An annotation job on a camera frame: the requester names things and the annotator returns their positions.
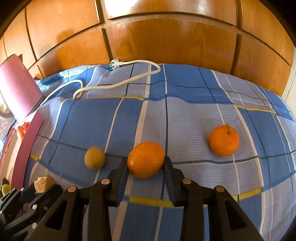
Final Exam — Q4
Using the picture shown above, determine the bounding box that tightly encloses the green tomato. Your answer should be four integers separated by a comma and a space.
1, 183, 11, 196

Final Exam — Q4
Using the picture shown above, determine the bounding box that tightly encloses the small cut yam piece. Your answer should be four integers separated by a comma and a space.
34, 176, 56, 193

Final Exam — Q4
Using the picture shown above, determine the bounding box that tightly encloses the yellow-green round fruit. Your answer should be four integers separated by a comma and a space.
84, 146, 105, 170

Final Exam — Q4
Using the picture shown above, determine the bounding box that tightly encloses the yellow-orange tangerine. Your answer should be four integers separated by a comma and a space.
127, 141, 165, 179

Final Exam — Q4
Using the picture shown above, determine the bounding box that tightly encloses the orange tangerine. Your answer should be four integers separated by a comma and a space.
209, 125, 239, 157

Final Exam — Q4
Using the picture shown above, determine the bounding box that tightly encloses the orange carrot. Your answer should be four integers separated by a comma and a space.
16, 126, 25, 142

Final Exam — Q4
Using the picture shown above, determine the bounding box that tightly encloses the dark brown round fruit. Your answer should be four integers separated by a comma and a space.
1, 178, 9, 185

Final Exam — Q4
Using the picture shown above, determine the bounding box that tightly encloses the red tomato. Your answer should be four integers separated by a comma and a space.
23, 123, 30, 134

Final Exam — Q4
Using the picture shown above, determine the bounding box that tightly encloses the pink rimmed white tray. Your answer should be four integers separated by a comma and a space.
1, 112, 44, 189

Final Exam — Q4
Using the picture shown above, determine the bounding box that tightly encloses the blue plaid tablecloth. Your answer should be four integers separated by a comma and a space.
24, 63, 295, 240

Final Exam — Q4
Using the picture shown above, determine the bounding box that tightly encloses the pink electric kettle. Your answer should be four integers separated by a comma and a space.
1, 54, 44, 121

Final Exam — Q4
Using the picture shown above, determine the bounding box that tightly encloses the white power cord with plug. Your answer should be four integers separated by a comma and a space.
38, 59, 162, 106

